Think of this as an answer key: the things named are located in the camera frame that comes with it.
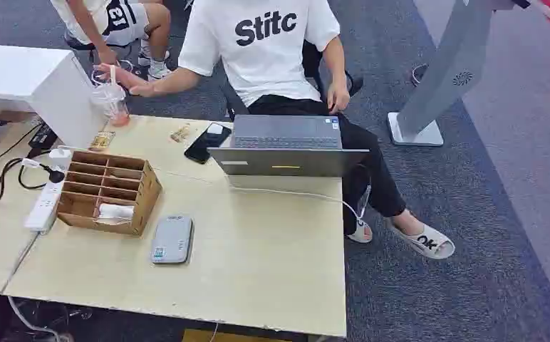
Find person's left hand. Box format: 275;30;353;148
326;80;352;116

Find person's right hand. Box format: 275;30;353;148
96;63;161;98

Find plastic cup with pink drink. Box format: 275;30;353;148
90;65;130;128

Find golden snack wrapper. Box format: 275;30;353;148
88;130;117;152

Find person in numbered jersey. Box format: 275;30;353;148
49;0;173;81

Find small brown snack piece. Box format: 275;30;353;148
170;124;192;144

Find grey laptop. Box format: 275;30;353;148
207;114;370;178

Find person in white shirt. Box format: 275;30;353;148
96;0;456;261

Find white cabinet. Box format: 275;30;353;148
0;43;109;150

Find black smartphone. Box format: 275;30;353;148
184;123;233;165

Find black power adapter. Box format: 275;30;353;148
27;123;59;152

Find wooden card box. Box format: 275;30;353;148
56;150;163;237

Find white cards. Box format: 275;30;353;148
95;203;136;224

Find white power strip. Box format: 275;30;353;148
23;149;73;234

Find grey flat device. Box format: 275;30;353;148
150;214;194;266

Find yellow box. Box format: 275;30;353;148
182;328;291;342

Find grey floor cable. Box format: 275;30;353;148
410;63;430;89

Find white laptop cable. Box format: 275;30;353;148
229;185;373;223

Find grey pedestal stand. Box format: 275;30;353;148
386;0;531;147

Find black cable with plug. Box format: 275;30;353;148
0;157;66;203

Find white floor cable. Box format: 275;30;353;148
7;296;76;342

